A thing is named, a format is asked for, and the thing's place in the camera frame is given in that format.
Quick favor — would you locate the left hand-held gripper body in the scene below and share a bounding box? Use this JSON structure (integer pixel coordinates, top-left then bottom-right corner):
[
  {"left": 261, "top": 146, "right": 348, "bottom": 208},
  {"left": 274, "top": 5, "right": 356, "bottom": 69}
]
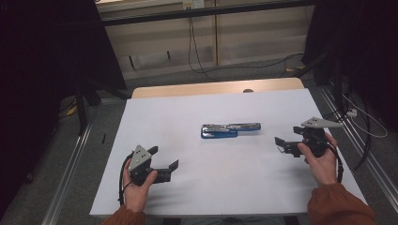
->
[{"left": 128, "top": 144, "right": 173, "bottom": 188}]

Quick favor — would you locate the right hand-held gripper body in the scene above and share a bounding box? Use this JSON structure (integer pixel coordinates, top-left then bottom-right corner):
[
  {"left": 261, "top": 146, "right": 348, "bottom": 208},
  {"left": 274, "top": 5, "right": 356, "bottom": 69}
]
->
[{"left": 293, "top": 116, "right": 344, "bottom": 158}]

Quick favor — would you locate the blue stapler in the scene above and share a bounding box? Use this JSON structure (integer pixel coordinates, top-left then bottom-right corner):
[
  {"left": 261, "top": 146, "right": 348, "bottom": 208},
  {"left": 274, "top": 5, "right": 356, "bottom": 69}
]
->
[{"left": 200, "top": 122, "right": 262, "bottom": 140}]

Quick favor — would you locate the person's right hand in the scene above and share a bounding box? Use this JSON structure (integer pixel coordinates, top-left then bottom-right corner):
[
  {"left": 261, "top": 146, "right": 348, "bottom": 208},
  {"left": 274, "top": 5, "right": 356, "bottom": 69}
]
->
[{"left": 297, "top": 132, "right": 341, "bottom": 188}]

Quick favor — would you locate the person's left hand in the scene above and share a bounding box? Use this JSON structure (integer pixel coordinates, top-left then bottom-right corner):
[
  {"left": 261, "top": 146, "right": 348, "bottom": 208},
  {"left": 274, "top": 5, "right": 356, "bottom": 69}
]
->
[{"left": 122, "top": 158, "right": 159, "bottom": 214}]

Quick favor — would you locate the wooden table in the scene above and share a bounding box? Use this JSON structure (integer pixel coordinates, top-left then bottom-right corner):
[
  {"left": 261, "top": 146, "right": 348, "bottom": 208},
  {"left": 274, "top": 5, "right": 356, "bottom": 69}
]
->
[{"left": 130, "top": 77, "right": 305, "bottom": 99}]

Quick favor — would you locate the black metal stand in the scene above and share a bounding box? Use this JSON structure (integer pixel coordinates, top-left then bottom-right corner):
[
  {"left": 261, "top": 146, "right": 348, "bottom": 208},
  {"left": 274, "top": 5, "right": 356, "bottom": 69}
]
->
[{"left": 74, "top": 80, "right": 104, "bottom": 136}]

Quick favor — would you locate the black curtain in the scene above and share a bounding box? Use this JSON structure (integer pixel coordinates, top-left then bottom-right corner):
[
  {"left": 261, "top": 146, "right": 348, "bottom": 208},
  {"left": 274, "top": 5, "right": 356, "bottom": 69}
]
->
[
  {"left": 300, "top": 0, "right": 398, "bottom": 134},
  {"left": 0, "top": 0, "right": 127, "bottom": 218}
]

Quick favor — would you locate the black metal beam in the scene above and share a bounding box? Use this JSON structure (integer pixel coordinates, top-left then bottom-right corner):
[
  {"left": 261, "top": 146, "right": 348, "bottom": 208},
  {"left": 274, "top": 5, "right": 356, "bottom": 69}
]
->
[{"left": 100, "top": 0, "right": 315, "bottom": 27}]

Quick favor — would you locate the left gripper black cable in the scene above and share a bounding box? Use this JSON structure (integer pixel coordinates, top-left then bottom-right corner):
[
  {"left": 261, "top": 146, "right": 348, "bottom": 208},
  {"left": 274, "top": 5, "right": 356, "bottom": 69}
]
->
[{"left": 117, "top": 152, "right": 136, "bottom": 206}]

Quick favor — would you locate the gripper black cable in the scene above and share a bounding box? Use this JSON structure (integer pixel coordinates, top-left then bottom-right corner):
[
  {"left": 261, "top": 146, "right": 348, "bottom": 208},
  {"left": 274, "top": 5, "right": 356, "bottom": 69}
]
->
[
  {"left": 323, "top": 141, "right": 344, "bottom": 185},
  {"left": 117, "top": 152, "right": 136, "bottom": 206}
]

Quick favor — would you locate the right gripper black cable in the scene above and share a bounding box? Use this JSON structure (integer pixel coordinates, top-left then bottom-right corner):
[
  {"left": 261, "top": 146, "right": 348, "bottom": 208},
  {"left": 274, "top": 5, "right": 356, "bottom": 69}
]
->
[{"left": 323, "top": 141, "right": 344, "bottom": 185}]

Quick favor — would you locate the white cable with plug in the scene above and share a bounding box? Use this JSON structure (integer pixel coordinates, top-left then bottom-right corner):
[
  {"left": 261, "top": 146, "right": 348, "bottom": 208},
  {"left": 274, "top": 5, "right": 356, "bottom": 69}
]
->
[{"left": 342, "top": 93, "right": 389, "bottom": 139}]

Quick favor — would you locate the thick black floor cable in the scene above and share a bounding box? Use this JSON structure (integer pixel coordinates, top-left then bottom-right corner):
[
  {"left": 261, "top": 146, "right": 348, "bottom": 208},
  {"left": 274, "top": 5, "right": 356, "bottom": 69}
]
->
[{"left": 325, "top": 52, "right": 373, "bottom": 173}]

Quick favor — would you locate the aluminium floor rail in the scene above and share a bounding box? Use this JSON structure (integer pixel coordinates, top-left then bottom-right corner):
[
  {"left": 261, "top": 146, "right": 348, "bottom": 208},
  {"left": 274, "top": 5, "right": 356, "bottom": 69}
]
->
[
  {"left": 41, "top": 98, "right": 127, "bottom": 225},
  {"left": 316, "top": 85, "right": 398, "bottom": 205}
]

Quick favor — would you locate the black power cable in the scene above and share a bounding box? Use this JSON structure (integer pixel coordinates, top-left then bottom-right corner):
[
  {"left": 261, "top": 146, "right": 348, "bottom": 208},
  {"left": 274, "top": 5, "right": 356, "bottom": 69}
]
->
[
  {"left": 187, "top": 7, "right": 220, "bottom": 82},
  {"left": 190, "top": 7, "right": 305, "bottom": 77}
]

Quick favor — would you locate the white wall socket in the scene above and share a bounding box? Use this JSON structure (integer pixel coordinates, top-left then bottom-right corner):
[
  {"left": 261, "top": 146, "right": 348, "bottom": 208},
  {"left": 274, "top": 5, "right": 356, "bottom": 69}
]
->
[{"left": 182, "top": 0, "right": 206, "bottom": 9}]

